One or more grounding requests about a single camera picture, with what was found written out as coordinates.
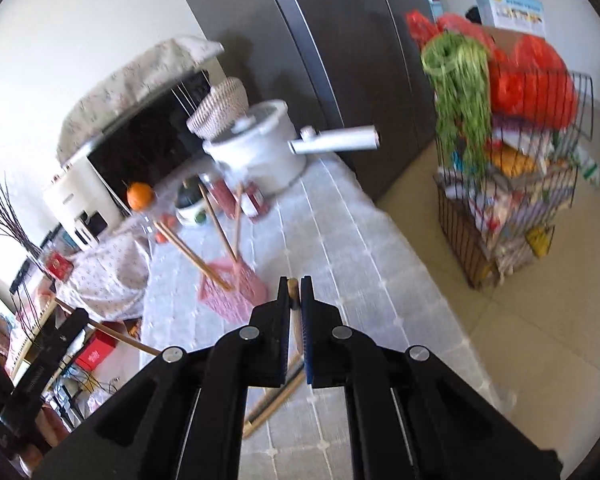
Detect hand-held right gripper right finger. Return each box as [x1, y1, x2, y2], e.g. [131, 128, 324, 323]
[299, 275, 564, 480]

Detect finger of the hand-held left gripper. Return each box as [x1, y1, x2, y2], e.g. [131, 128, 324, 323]
[29, 307, 90, 358]

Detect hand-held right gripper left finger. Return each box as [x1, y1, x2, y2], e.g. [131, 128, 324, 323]
[32, 276, 292, 480]

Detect pink perforated utensil holder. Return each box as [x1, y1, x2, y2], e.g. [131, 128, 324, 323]
[198, 255, 270, 324]

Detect red box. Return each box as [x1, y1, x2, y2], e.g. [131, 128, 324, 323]
[73, 332, 120, 372]

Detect black chopstick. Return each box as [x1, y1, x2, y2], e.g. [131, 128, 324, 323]
[246, 362, 304, 419]

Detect red tin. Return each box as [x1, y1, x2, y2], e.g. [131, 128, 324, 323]
[44, 252, 74, 281]

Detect floral cloth cover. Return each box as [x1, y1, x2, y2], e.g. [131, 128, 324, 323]
[54, 232, 154, 321]

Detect grey checked tablecloth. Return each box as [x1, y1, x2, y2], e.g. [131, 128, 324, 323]
[139, 154, 519, 480]

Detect dried branches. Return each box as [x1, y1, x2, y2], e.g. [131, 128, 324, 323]
[0, 174, 47, 352]

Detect white air fryer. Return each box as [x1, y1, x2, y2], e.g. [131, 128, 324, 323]
[42, 157, 126, 252]

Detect clear glass jar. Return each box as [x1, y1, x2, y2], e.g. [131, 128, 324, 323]
[130, 207, 167, 247]

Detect labelled red spice jar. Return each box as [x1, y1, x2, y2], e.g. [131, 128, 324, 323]
[239, 182, 266, 219]

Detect orange fruit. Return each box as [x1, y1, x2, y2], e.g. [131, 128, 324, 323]
[126, 182, 156, 211]

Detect white ceramic bowl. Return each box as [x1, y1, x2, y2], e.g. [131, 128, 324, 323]
[174, 200, 207, 227]

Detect tall red spice jar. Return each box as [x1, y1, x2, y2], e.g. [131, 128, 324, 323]
[199, 172, 236, 219]

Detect green squash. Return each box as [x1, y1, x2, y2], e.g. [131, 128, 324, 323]
[177, 177, 204, 209]

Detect white electric pot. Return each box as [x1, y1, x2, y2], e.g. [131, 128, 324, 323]
[202, 100, 381, 197]

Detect black microwave oven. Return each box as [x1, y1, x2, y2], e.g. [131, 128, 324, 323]
[60, 70, 216, 197]

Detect white pot lid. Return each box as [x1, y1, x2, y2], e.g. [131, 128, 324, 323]
[204, 100, 289, 149]

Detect yellow bag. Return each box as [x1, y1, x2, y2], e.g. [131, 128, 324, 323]
[524, 227, 554, 257]

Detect floral microwave cover cloth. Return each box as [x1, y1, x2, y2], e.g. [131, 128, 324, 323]
[55, 35, 226, 162]

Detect yellow snack packet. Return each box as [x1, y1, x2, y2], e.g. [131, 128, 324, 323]
[499, 152, 537, 179]

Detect dark grey refrigerator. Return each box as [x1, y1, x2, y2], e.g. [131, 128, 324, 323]
[162, 0, 444, 204]

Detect green leafy vegetable bunch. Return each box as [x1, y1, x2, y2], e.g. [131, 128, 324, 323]
[420, 31, 494, 182]

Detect green white packet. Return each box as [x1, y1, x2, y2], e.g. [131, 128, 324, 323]
[577, 147, 600, 189]

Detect small red plastic bag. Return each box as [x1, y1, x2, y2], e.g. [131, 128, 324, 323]
[404, 9, 439, 52]

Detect large red plastic bag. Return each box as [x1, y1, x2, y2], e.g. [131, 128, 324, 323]
[437, 12, 579, 129]

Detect blue printed box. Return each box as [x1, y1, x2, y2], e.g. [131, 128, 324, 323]
[473, 0, 547, 39]

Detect black wire rack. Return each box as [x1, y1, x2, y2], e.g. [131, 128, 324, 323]
[432, 59, 594, 289]

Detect woven rope basket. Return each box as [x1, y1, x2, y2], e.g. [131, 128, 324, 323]
[186, 77, 251, 140]

